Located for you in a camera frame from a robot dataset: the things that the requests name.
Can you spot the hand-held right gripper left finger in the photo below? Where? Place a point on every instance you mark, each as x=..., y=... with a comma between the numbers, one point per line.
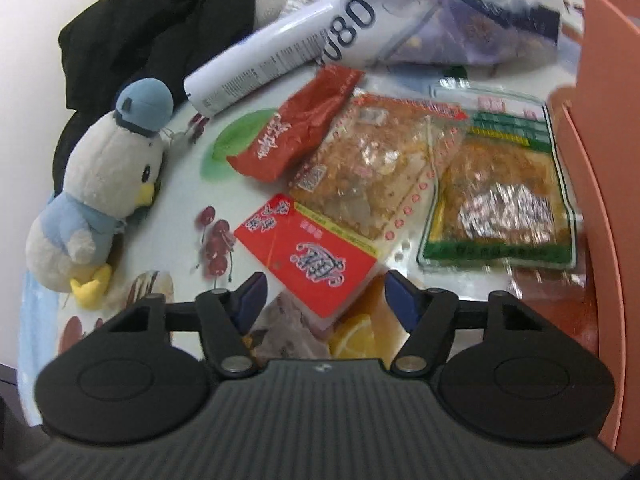
x=250, y=300

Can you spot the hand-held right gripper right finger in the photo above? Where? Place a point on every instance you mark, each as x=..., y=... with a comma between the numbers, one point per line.
x=402, y=302

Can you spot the red snack packet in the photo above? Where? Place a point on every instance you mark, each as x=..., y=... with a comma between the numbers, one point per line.
x=305, y=255
x=295, y=130

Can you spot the fruit print table cloth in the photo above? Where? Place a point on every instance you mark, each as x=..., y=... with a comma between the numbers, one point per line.
x=200, y=195

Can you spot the clear packet orange snack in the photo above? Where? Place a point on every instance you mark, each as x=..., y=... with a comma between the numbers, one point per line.
x=370, y=165

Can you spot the green edged snack packet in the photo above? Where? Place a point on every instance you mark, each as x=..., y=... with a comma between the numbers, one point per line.
x=500, y=195

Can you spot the crumpled red snack packet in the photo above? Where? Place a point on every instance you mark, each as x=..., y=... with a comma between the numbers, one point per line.
x=295, y=130

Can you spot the penguin plush toy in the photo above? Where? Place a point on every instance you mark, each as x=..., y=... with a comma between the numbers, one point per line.
x=105, y=175

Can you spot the white tube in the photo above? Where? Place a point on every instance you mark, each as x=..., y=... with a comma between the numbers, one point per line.
x=280, y=50

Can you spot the black jacket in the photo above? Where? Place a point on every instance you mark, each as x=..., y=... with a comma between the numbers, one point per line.
x=165, y=25

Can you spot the blue clear plastic bag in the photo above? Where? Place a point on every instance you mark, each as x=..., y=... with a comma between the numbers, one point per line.
x=450, y=15

